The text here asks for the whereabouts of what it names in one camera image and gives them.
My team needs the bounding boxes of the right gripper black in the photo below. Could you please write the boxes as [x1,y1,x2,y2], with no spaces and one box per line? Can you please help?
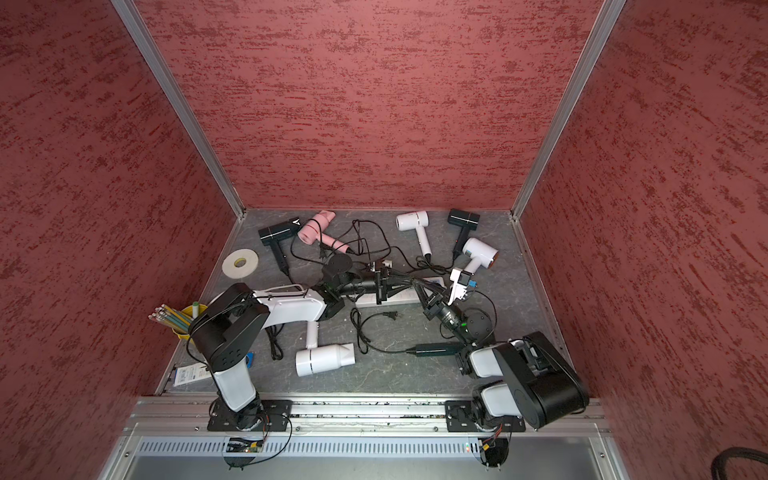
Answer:
[415,277,472,346]

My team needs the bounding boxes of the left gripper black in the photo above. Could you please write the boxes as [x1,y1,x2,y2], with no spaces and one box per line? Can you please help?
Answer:
[339,260,415,305]

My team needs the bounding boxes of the white power strip coloured sockets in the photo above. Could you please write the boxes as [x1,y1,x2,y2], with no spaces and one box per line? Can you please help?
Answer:
[355,288,419,308]

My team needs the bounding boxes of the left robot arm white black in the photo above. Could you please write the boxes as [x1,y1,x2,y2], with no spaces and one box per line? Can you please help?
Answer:
[189,254,398,414]

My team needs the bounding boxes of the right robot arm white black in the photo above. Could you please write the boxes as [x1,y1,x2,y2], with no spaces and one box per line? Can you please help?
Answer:
[407,279,590,431]

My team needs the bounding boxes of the dark green hair dryer front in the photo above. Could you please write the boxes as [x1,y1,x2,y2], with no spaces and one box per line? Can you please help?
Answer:
[405,342,466,357]

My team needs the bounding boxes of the dark green hair dryer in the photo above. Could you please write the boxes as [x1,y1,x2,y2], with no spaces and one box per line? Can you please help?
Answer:
[405,342,466,357]
[447,209,480,259]

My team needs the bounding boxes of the pink hair dryer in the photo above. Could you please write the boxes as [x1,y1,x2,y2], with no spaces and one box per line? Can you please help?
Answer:
[297,210,349,253]

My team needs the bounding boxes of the black hair dryer back left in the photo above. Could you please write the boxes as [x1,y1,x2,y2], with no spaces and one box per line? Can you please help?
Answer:
[258,217,301,276]

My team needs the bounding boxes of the large white hair dryer front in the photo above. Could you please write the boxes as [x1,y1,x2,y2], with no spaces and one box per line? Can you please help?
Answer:
[295,321,355,377]

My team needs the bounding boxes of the dark green hair dryer back right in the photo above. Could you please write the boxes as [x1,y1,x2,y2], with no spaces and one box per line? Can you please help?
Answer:
[447,209,480,259]

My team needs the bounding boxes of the white tape roll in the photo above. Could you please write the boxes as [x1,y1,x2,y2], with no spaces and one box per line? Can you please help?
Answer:
[221,248,259,280]

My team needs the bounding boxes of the yellow pencil cup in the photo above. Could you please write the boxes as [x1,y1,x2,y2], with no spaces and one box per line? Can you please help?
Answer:
[148,302,207,340]

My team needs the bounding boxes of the white blue box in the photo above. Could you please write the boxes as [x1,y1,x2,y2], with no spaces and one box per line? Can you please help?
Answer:
[174,352,254,388]

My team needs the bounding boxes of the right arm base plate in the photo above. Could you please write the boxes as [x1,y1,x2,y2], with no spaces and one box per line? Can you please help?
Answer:
[444,400,526,433]

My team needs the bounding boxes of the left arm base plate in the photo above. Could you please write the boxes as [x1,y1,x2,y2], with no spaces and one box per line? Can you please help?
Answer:
[207,398,293,434]

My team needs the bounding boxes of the black hose bottom right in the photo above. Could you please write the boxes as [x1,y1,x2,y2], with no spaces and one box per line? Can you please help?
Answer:
[710,447,768,480]

